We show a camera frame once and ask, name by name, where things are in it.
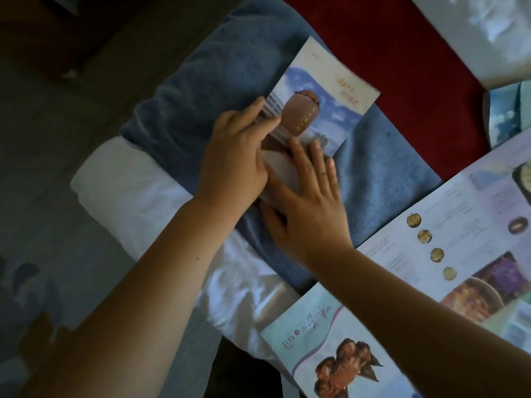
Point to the person's right hand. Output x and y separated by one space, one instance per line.
315 219

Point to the person's left hand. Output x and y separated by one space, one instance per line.
230 165

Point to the person's right middle finger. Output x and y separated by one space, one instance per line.
318 165

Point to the person's right thumb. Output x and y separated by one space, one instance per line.
271 221

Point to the person's left middle finger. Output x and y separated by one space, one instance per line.
248 111

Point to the brochure with jar picture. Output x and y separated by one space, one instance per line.
327 86

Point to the person's right forearm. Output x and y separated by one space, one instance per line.
415 327

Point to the person's left forearm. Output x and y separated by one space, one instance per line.
137 302

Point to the blue fleece blanket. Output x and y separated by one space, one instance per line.
232 57

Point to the brochure with crab picture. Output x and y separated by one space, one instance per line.
315 339

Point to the red cloth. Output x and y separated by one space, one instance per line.
415 78

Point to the white bed sheet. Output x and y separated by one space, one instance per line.
132 194

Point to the large open food brochure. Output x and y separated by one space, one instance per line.
464 227

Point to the brochure with sky picture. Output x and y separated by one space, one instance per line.
506 113

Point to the white plastic bag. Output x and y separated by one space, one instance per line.
477 33

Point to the dark wooden furniture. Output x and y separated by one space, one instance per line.
54 28

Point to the small pale leaflet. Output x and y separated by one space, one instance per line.
514 323

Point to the blue patterned cloth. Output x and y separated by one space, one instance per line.
25 294

